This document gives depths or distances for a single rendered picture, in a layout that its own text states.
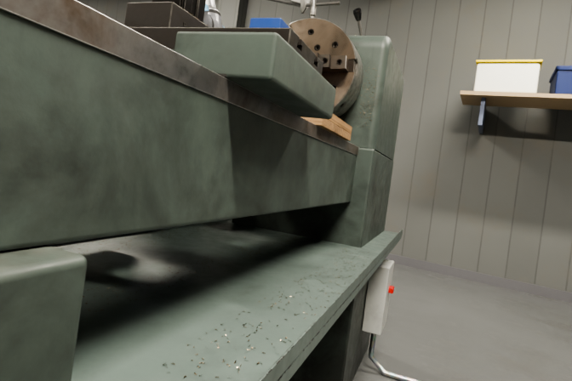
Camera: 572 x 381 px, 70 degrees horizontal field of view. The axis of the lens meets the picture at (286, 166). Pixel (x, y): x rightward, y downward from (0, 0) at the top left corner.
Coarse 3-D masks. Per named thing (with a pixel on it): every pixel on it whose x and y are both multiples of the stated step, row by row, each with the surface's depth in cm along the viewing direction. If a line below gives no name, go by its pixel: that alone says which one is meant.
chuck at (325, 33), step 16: (304, 32) 127; (320, 32) 125; (336, 32) 124; (320, 48) 125; (336, 48) 123; (352, 48) 122; (336, 80) 123; (352, 80) 121; (336, 96) 123; (352, 96) 128; (336, 112) 129
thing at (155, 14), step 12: (132, 12) 73; (144, 12) 72; (156, 12) 71; (168, 12) 70; (180, 12) 72; (132, 24) 73; (144, 24) 72; (156, 24) 71; (168, 24) 70; (180, 24) 73; (192, 24) 76; (204, 24) 79
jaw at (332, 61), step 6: (318, 54) 118; (324, 54) 118; (324, 60) 119; (330, 60) 119; (336, 60) 119; (342, 60) 118; (348, 60) 121; (354, 60) 122; (324, 66) 118; (330, 66) 120; (336, 66) 119; (342, 66) 118; (348, 66) 121; (354, 66) 123; (324, 72) 124; (330, 72) 124
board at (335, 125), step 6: (312, 120) 89; (318, 120) 88; (324, 120) 90; (330, 120) 94; (336, 120) 99; (318, 126) 90; (324, 126) 90; (330, 126) 95; (336, 126) 100; (342, 126) 105; (348, 126) 112; (330, 132) 100; (336, 132) 101; (342, 132) 106; (348, 132) 113; (342, 138) 111; (348, 138) 114
